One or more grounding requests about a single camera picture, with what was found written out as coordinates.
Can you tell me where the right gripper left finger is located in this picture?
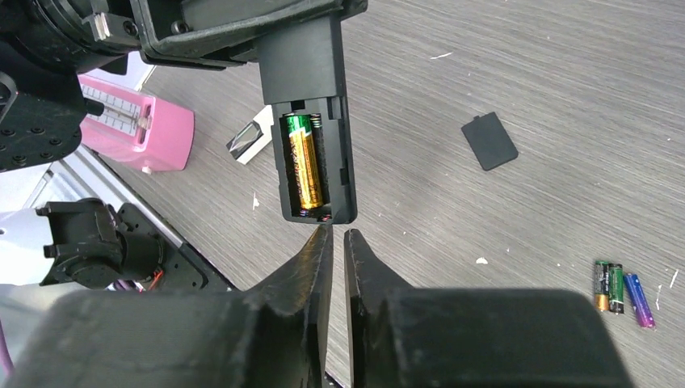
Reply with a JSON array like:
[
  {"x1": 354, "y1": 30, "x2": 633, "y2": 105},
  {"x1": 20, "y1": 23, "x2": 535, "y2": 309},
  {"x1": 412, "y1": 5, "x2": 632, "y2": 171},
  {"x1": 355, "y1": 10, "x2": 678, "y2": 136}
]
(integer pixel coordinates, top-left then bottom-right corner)
[{"x1": 5, "y1": 226, "x2": 334, "y2": 387}]

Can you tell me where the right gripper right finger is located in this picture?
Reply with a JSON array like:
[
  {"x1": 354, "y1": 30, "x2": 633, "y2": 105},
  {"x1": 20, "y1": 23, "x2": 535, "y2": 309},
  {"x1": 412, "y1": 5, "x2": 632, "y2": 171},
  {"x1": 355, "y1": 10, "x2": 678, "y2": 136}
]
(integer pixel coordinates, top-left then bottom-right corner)
[{"x1": 344, "y1": 229, "x2": 633, "y2": 387}]

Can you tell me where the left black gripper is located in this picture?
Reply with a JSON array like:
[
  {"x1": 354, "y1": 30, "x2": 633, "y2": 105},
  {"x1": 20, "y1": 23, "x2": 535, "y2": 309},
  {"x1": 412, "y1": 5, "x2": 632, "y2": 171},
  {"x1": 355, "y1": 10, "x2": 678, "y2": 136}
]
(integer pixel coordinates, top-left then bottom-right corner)
[{"x1": 80, "y1": 1, "x2": 368, "y2": 70}]

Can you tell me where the black remote control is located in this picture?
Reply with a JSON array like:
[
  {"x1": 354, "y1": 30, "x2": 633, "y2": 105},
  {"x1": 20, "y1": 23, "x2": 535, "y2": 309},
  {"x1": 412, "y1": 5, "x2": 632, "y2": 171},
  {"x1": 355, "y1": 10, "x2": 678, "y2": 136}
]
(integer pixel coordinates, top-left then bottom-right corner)
[{"x1": 257, "y1": 15, "x2": 357, "y2": 224}]

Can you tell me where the yellow green battery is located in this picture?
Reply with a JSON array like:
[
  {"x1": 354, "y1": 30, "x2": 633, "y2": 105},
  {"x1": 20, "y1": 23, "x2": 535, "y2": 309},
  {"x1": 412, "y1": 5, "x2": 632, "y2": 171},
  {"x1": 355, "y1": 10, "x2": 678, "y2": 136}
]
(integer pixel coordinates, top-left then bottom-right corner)
[{"x1": 284, "y1": 113, "x2": 324, "y2": 213}]

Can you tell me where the green orange battery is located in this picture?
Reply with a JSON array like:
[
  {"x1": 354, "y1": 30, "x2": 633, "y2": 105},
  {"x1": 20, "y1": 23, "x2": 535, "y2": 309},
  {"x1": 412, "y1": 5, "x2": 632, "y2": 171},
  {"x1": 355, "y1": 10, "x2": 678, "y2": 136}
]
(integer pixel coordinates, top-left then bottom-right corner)
[{"x1": 593, "y1": 260, "x2": 610, "y2": 311}]

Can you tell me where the black battery cover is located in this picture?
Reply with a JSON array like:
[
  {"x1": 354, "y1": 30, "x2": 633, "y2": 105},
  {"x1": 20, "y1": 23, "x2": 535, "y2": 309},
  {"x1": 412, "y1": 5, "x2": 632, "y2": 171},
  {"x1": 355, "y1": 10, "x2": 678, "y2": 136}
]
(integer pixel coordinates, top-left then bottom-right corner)
[{"x1": 461, "y1": 112, "x2": 519, "y2": 171}]

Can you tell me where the white silver prism bar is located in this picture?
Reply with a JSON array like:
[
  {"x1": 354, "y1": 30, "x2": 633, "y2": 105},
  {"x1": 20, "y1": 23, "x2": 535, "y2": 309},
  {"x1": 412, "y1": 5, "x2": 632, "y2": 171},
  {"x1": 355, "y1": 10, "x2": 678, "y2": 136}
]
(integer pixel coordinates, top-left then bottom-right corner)
[{"x1": 226, "y1": 105, "x2": 274, "y2": 165}]

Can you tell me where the pink metronome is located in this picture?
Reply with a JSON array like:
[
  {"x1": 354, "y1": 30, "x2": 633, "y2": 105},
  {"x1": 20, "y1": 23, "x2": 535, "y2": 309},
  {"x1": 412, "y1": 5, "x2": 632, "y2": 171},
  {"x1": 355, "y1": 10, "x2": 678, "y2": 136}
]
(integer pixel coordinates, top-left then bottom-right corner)
[{"x1": 78, "y1": 75, "x2": 195, "y2": 174}]

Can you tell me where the dark green battery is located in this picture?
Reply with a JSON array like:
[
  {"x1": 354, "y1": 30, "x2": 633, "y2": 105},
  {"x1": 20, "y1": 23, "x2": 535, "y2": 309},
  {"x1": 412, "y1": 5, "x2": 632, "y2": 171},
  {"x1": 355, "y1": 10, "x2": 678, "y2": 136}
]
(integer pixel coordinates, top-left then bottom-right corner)
[{"x1": 608, "y1": 263, "x2": 624, "y2": 314}]

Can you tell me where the blue purple battery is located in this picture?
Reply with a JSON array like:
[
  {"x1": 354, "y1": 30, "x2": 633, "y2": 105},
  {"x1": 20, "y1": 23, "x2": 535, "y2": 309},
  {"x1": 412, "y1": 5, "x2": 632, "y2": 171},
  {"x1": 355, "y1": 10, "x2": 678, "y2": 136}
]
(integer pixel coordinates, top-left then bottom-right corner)
[{"x1": 624, "y1": 272, "x2": 656, "y2": 328}]

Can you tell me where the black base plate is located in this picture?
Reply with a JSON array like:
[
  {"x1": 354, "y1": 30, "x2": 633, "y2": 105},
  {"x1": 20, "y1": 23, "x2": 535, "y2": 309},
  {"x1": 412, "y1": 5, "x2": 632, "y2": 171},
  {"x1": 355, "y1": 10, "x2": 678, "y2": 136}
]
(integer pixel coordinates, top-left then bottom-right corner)
[{"x1": 96, "y1": 150, "x2": 239, "y2": 293}]

